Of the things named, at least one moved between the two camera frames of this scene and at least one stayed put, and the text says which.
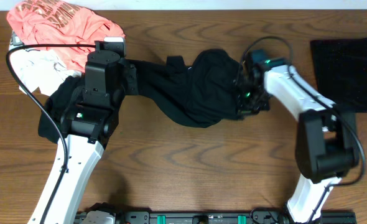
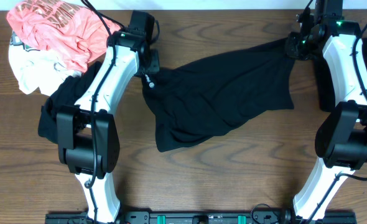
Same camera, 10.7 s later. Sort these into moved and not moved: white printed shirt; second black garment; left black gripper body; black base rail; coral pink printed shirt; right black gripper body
Moved: left black gripper body; right black gripper body
Not moved: coral pink printed shirt; black base rail; white printed shirt; second black garment
